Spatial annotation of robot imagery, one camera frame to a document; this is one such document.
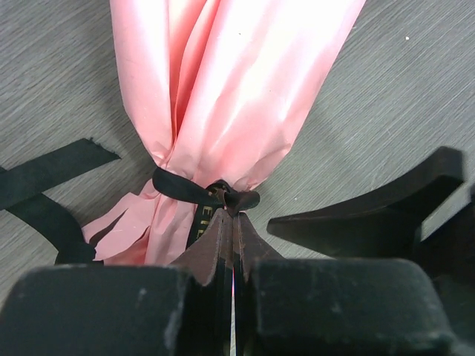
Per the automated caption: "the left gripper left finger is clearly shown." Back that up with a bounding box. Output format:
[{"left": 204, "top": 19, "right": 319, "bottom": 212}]
[{"left": 1, "top": 210, "right": 232, "bottom": 355}]

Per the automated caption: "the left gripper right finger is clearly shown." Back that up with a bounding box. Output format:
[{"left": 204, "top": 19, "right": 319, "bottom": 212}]
[{"left": 233, "top": 213, "right": 474, "bottom": 355}]

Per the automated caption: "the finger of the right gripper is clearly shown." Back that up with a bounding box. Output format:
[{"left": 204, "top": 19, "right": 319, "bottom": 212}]
[{"left": 266, "top": 147, "right": 474, "bottom": 286}]

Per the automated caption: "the black ribbon gold lettering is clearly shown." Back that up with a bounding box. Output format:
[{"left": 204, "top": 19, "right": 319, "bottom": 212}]
[{"left": 1, "top": 139, "right": 261, "bottom": 265}]

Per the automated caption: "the pink wrapping paper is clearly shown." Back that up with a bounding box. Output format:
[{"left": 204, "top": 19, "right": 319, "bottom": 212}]
[{"left": 82, "top": 0, "right": 367, "bottom": 266}]

